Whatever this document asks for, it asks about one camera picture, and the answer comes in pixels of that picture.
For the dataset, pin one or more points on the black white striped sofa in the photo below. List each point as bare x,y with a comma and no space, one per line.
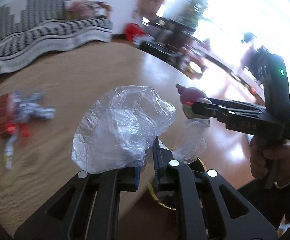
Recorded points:
31,28

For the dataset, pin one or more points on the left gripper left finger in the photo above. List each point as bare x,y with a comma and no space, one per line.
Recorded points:
86,207

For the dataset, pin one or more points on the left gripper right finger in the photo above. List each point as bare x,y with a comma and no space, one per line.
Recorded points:
207,206

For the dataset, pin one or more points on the red plastic bag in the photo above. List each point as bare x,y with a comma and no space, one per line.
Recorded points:
132,30

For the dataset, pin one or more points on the crumpled blue white wrapper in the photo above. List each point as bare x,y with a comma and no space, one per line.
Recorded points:
27,108

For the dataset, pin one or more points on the clear plastic bag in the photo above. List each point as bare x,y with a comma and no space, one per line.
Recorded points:
119,128

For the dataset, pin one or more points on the pink floral cushion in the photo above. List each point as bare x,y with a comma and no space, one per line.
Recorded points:
84,9

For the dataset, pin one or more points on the dark wooden side table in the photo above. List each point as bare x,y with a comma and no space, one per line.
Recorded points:
169,41

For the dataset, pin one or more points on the green potted plant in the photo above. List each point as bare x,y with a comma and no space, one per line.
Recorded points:
193,12

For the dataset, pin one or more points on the person's right hand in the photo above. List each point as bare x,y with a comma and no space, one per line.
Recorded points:
278,154

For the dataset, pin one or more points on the pink plastic toy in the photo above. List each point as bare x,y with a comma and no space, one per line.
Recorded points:
189,96

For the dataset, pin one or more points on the red cigarette box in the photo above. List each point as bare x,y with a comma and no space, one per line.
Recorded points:
10,119

